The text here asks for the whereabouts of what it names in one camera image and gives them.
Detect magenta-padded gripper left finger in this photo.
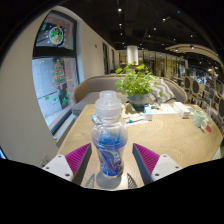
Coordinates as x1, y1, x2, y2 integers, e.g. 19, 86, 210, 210
42, 143, 93, 186

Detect grey white chevron cushion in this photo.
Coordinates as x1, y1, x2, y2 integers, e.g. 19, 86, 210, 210
149, 78, 177, 104

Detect group of dining chairs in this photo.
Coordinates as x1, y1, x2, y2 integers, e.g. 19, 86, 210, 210
181, 75, 224, 128

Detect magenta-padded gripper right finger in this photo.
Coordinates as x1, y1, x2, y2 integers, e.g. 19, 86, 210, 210
132, 143, 184, 186

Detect long white box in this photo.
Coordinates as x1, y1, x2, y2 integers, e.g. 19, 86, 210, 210
172, 101, 192, 119

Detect group of ceiling lights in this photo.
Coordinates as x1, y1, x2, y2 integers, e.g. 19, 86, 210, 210
114, 6, 221, 71

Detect white round pillar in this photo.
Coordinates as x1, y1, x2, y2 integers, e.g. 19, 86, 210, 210
126, 45, 139, 66

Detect clear blue-labelled drink bottle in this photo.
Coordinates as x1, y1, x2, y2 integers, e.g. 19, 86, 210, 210
90, 90, 129, 178

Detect grey curved sofa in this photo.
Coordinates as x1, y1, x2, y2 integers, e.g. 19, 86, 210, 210
71, 74, 189, 117

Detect green potted plant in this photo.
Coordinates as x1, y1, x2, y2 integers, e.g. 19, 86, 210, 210
114, 63, 164, 111

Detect decorated dark-framed window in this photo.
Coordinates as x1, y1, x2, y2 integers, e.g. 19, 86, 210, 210
32, 9, 81, 134

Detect small teal white carton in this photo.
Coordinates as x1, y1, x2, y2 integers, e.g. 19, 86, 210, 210
143, 104, 154, 122

